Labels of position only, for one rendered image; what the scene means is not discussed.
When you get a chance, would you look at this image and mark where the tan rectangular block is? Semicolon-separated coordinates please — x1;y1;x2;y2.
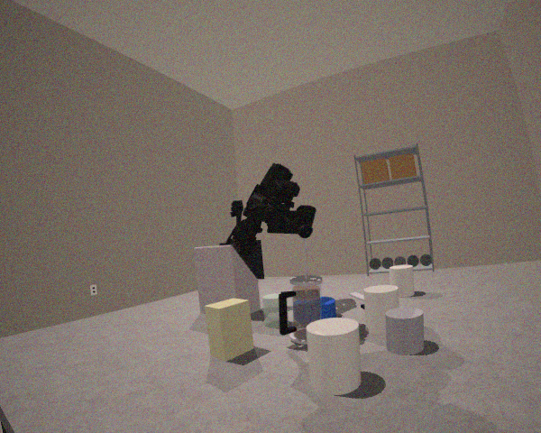
205;299;253;362

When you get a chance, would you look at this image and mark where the blue disc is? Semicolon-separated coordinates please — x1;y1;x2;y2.
321;297;336;319

